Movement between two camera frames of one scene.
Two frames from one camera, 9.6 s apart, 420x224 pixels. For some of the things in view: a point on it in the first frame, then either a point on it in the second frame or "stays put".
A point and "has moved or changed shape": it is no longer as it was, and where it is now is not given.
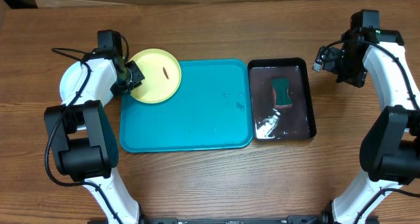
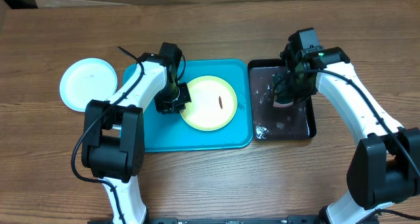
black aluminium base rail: (306, 219) stays put
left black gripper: (139, 76) -> (161, 106)
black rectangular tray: (281, 105) stays put
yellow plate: (162, 75) has moved or changed shape
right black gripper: (357, 80) -> (285, 91)
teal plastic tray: (212, 110) stays put
